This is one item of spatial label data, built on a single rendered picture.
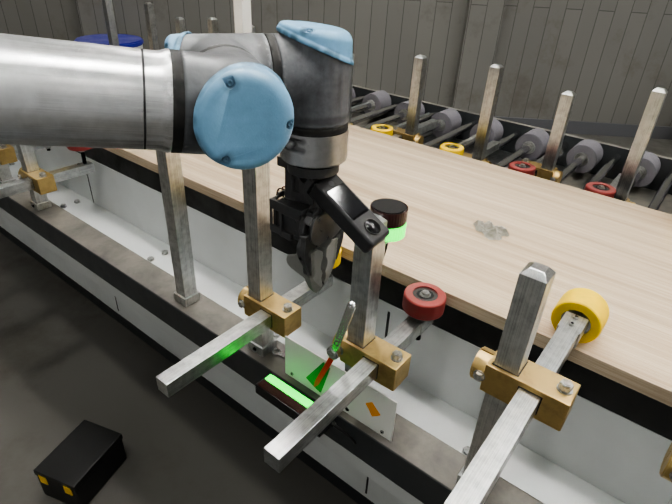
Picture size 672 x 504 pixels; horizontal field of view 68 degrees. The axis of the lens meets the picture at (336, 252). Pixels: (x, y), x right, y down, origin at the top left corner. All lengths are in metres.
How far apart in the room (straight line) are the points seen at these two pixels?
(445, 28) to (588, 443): 4.30
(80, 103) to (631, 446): 0.96
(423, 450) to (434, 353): 0.22
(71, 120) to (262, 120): 0.15
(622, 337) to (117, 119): 0.86
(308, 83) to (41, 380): 1.84
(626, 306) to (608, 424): 0.23
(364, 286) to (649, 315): 0.55
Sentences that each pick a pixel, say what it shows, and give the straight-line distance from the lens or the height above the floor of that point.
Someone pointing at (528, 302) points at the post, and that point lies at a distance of 0.67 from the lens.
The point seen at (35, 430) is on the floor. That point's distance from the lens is 2.09.
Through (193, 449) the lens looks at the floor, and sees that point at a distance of 1.86.
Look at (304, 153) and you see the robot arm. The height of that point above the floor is 1.23.
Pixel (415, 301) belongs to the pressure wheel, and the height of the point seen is 0.91.
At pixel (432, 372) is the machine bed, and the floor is 0.68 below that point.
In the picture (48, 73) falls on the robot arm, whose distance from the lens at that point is 0.46.
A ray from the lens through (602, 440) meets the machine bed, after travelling 1.06.
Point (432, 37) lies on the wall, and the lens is 4.99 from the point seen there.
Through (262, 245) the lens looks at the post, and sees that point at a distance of 0.95.
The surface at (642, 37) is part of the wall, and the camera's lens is 5.53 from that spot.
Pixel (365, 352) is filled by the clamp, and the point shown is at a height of 0.87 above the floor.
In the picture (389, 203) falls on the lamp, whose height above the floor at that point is 1.11.
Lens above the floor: 1.46
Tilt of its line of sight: 31 degrees down
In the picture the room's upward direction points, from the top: 3 degrees clockwise
